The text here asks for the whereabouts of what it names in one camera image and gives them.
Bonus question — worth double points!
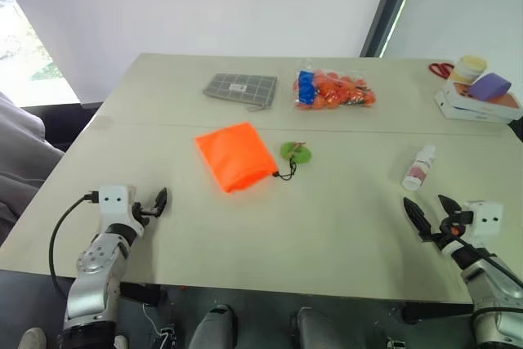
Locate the grey checked fabric pouch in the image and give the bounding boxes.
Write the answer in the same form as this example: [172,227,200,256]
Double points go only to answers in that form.
[202,72,280,113]

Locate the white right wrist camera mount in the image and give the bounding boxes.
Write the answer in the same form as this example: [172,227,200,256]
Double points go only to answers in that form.
[461,200,504,244]

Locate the small white bottle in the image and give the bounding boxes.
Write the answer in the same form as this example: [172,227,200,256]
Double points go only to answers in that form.
[400,144,437,192]

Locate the yellow tape roll stack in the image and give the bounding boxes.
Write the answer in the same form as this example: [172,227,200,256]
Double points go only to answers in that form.
[448,54,489,85]

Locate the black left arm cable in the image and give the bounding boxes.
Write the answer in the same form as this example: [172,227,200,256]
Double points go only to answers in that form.
[48,190,101,298]

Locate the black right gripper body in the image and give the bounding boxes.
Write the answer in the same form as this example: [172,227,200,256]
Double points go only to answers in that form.
[420,210,475,251]

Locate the clear bag of orange balls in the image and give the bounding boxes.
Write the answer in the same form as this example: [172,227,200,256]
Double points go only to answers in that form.
[291,68,378,112]

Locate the white floor cable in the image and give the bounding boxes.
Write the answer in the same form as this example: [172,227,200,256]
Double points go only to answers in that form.
[142,302,169,349]

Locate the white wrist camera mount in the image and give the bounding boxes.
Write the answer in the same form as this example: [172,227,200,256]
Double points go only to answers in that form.
[461,200,504,244]
[96,185,139,228]

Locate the purple block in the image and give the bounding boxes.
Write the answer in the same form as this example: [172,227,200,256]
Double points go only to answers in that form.
[467,72,513,102]

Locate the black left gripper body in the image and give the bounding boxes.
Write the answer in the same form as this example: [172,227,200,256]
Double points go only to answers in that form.
[132,200,160,227]

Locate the thin black string loop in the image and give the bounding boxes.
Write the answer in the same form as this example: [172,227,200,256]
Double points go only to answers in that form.
[270,159,298,182]

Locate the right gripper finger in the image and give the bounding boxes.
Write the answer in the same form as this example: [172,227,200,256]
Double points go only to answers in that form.
[437,195,460,223]
[403,196,432,238]

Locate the grey cloth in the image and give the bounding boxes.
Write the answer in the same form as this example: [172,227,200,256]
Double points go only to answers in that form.
[0,90,67,246]

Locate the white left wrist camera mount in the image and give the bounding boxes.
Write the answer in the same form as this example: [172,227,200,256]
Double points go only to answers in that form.
[96,185,139,228]

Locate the white flat box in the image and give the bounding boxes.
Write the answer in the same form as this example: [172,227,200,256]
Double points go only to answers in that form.
[433,80,523,125]

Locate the orange drawstring bag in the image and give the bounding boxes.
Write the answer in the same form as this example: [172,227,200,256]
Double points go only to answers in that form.
[194,121,280,195]

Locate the red scissors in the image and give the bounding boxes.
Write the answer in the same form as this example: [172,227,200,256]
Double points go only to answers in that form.
[428,61,457,78]

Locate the white shoe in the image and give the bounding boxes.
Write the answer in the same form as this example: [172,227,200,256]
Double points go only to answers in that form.
[17,327,48,349]

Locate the black table bracket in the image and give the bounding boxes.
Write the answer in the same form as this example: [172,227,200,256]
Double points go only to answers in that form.
[401,302,476,324]
[119,282,165,308]

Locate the dark window frame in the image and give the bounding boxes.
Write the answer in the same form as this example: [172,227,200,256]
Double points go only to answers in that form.
[359,0,422,59]

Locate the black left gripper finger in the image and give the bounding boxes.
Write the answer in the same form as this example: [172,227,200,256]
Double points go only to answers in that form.
[154,186,169,217]

